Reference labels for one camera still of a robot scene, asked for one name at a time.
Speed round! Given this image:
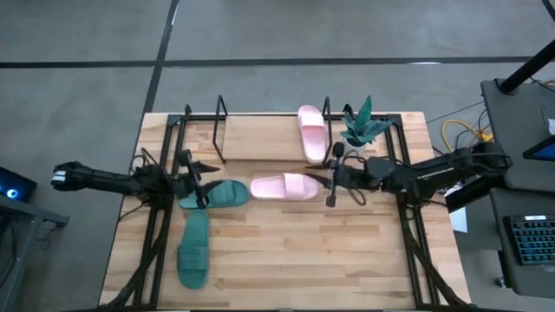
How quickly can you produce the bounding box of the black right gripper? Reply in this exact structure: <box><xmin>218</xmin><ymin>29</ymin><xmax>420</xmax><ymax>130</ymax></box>
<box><xmin>304</xmin><ymin>142</ymin><xmax>370</xmax><ymax>208</ymax></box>

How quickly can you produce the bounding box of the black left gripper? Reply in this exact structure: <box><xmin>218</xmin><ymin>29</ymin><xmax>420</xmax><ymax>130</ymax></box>
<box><xmin>171</xmin><ymin>149</ymin><xmax>225</xmax><ymax>210</ymax></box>

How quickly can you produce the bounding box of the green rubber slide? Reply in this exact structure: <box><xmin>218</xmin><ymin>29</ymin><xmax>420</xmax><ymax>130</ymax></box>
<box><xmin>176</xmin><ymin>209</ymin><xmax>212</xmax><ymax>290</ymax></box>
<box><xmin>178</xmin><ymin>179</ymin><xmax>251</xmax><ymax>211</ymax></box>

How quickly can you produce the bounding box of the pink rubber slide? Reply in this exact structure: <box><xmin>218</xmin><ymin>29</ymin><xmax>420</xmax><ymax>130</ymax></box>
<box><xmin>250</xmin><ymin>172</ymin><xmax>324</xmax><ymax>202</ymax></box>
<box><xmin>297</xmin><ymin>104</ymin><xmax>328</xmax><ymax>165</ymax></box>

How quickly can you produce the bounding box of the black metal wood shoe shelf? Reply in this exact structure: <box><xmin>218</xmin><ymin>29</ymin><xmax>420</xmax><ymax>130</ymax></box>
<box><xmin>212</xmin><ymin>94</ymin><xmax>336</xmax><ymax>166</ymax></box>

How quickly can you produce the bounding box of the snake plant in white pot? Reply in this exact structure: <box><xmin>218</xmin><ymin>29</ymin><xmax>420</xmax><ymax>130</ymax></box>
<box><xmin>339</xmin><ymin>94</ymin><xmax>394</xmax><ymax>157</ymax></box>

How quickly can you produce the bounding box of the black box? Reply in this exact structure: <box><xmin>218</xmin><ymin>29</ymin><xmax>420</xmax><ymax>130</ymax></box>
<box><xmin>444</xmin><ymin>184</ymin><xmax>493</xmax><ymax>213</ymax></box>

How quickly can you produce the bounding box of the white paper sheet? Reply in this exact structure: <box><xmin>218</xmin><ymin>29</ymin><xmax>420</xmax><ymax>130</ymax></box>
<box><xmin>448</xmin><ymin>207</ymin><xmax>469</xmax><ymax>234</ymax></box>

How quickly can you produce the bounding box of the grey metal cart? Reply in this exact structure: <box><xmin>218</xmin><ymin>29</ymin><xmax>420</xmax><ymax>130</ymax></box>
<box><xmin>0</xmin><ymin>194</ymin><xmax>70</xmax><ymax>312</ymax></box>

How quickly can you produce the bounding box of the black computer with blue light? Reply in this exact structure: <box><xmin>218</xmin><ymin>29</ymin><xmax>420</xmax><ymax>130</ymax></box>
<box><xmin>0</xmin><ymin>166</ymin><xmax>38</xmax><ymax>203</ymax></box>

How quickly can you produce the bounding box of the grey desk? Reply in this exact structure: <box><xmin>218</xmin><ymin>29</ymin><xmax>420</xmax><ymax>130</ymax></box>
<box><xmin>489</xmin><ymin>188</ymin><xmax>555</xmax><ymax>300</ymax></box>
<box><xmin>480</xmin><ymin>77</ymin><xmax>555</xmax><ymax>192</ymax></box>

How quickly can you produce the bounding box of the backlit black keyboard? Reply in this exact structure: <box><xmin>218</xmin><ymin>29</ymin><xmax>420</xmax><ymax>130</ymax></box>
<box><xmin>504</xmin><ymin>214</ymin><xmax>555</xmax><ymax>266</ymax></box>

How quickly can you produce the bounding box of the tablet with blue screen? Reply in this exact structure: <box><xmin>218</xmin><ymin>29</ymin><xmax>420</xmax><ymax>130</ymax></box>
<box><xmin>522</xmin><ymin>134</ymin><xmax>555</xmax><ymax>162</ymax></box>

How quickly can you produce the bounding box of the black pole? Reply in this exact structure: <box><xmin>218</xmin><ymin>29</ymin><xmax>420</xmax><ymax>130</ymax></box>
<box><xmin>497</xmin><ymin>38</ymin><xmax>555</xmax><ymax>94</ymax></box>

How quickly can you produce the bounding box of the black aluminium rig frame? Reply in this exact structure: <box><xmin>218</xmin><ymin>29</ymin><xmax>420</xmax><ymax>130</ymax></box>
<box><xmin>97</xmin><ymin>103</ymin><xmax>476</xmax><ymax>311</ymax></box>

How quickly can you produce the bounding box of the yellow cable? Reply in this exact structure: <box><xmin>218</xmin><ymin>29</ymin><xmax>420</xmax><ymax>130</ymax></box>
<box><xmin>441</xmin><ymin>119</ymin><xmax>494</xmax><ymax>153</ymax></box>

